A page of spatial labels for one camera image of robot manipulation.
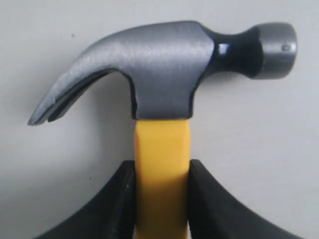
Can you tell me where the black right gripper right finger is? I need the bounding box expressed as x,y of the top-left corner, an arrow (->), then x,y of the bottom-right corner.
188,159 -> 296,239

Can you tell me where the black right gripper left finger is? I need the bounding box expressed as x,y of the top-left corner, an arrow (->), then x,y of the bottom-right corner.
37,160 -> 136,239

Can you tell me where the yellow black claw hammer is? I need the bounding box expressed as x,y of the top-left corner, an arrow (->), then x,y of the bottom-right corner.
28,21 -> 298,239

